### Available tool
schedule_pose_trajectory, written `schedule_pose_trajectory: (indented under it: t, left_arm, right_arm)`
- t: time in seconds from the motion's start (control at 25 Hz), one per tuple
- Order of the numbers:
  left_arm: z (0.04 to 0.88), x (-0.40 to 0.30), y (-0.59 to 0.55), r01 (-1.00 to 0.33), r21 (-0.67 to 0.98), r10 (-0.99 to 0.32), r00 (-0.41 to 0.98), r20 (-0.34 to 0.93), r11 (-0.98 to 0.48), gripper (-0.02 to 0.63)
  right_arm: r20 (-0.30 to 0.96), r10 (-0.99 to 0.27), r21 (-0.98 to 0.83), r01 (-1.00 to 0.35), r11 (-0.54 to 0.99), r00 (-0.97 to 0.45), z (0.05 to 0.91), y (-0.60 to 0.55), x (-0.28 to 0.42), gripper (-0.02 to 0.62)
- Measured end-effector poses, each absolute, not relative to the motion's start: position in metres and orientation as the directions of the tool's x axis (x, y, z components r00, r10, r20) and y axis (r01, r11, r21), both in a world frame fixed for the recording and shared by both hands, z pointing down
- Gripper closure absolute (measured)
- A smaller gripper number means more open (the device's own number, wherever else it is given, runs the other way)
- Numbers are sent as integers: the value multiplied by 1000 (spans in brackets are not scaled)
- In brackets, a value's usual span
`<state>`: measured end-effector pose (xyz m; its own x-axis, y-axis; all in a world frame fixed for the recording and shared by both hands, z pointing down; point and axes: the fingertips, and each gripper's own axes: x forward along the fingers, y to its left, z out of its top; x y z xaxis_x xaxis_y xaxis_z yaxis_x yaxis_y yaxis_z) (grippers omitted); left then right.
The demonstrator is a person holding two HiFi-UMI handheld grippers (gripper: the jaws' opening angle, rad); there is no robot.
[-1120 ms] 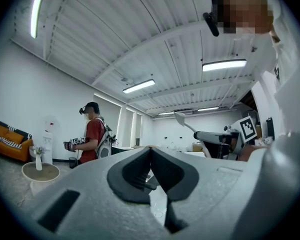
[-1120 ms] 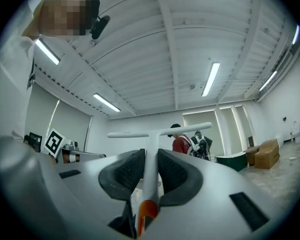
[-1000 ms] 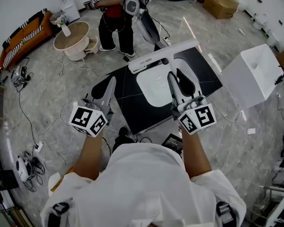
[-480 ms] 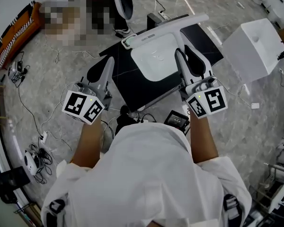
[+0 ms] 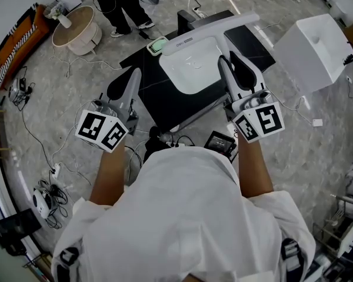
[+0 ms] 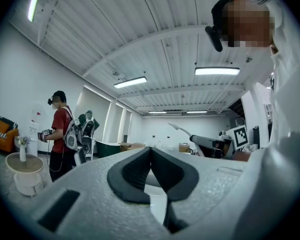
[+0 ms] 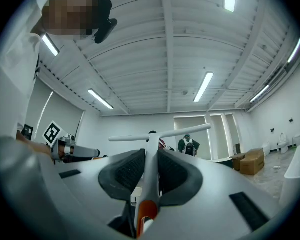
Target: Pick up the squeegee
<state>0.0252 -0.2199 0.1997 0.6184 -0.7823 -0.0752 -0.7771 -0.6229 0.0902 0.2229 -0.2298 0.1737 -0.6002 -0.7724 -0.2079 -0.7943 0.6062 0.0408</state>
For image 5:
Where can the orange sofa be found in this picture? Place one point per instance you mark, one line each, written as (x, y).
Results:
(29, 37)

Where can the small white adapter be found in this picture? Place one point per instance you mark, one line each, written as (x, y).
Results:
(317, 122)

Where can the metal rack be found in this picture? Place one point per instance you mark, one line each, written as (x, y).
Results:
(329, 228)

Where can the round wooden coffee table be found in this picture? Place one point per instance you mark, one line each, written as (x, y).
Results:
(76, 25)

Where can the person's white shirt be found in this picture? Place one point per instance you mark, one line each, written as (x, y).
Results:
(182, 216)

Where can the white round device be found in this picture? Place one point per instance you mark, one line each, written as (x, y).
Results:
(41, 203)

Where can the person's black trousers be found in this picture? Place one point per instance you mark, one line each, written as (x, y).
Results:
(154, 135)

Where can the white sink basin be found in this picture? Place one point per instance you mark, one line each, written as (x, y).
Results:
(191, 69)

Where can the striped throw blanket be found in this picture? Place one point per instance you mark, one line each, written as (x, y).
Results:
(14, 50)

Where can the green soap bar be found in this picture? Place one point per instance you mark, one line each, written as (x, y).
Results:
(160, 43)

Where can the black vanity cabinet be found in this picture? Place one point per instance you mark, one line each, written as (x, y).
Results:
(159, 98)

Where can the white bag with dark logo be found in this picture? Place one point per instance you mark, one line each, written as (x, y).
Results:
(351, 236)

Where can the wooden shelf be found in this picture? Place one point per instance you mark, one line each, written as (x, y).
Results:
(38, 264)

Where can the white vase with flowers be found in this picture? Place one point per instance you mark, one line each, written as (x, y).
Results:
(63, 19)

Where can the black monitor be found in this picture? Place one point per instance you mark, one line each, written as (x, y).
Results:
(14, 228)

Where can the person's right forearm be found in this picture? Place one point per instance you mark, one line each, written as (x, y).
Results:
(254, 169)

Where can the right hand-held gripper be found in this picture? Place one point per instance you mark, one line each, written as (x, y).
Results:
(267, 119)

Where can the white square box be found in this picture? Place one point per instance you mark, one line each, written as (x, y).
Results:
(311, 51)

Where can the black screen device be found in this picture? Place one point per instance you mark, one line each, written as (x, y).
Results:
(219, 141)

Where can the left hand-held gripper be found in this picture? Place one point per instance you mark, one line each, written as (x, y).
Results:
(94, 125)

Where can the person's left forearm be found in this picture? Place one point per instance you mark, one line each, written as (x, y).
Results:
(109, 175)

